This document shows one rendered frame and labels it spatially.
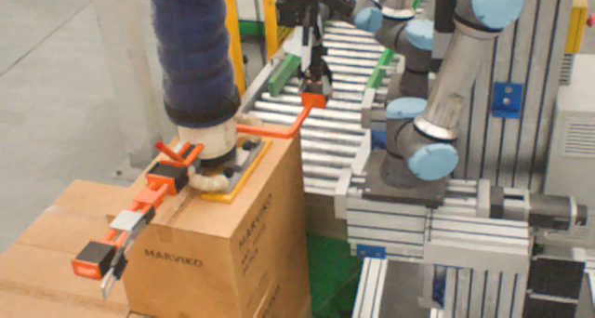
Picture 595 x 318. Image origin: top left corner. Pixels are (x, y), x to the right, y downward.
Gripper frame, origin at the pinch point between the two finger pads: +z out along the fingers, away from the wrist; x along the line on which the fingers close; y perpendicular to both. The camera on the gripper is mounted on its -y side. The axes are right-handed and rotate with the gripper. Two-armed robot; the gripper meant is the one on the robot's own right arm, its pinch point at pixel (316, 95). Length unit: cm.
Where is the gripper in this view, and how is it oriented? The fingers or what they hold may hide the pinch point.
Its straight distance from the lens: 235.7
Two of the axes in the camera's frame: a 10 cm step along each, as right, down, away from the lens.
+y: -3.4, 5.3, -7.8
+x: 9.4, 1.4, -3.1
